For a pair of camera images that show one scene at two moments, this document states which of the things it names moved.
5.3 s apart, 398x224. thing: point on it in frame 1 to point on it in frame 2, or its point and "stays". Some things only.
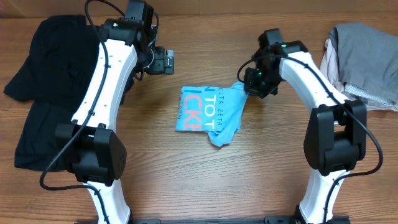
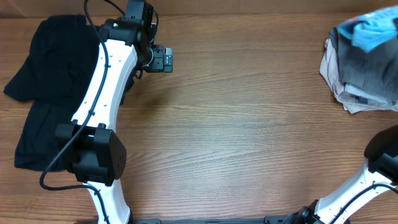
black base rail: [272, 219] stays
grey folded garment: [368, 56] stays
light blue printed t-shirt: [217, 110] to [372, 29]
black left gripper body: [158, 65] stays
